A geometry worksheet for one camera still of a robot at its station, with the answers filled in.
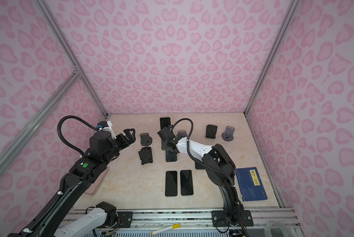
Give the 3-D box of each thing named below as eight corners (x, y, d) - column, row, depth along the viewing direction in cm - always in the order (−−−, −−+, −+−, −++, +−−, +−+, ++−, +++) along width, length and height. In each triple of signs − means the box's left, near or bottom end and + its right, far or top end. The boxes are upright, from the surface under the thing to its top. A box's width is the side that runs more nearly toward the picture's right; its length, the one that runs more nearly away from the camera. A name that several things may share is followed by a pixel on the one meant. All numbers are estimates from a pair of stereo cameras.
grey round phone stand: (222, 141, 105) (225, 134, 99) (221, 133, 110) (223, 126, 103) (232, 141, 105) (235, 133, 99) (230, 133, 110) (233, 126, 103)
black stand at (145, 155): (140, 165, 95) (138, 161, 91) (140, 150, 102) (138, 146, 98) (152, 163, 96) (151, 159, 92) (151, 148, 102) (150, 144, 99)
